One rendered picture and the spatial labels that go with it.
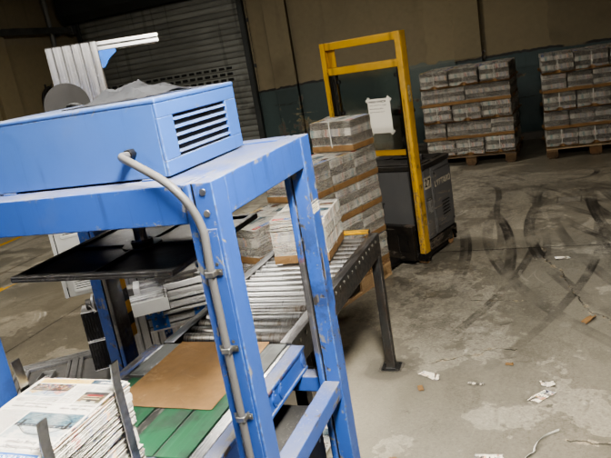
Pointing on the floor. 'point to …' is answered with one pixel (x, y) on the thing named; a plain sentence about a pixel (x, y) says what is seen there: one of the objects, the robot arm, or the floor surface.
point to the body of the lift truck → (395, 191)
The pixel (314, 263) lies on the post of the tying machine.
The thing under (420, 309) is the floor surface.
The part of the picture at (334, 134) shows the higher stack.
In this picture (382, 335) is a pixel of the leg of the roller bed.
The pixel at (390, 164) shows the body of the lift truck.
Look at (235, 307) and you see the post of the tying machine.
